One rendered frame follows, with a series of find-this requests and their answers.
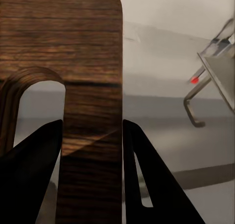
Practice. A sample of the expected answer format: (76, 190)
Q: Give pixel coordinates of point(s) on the drop in sink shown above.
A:
(222, 71)

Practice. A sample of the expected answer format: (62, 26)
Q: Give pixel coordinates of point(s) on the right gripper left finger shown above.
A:
(25, 172)

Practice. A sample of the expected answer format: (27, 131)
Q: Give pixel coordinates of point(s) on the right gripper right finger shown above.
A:
(170, 203)

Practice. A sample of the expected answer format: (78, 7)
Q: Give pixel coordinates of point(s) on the cutting board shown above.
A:
(78, 43)

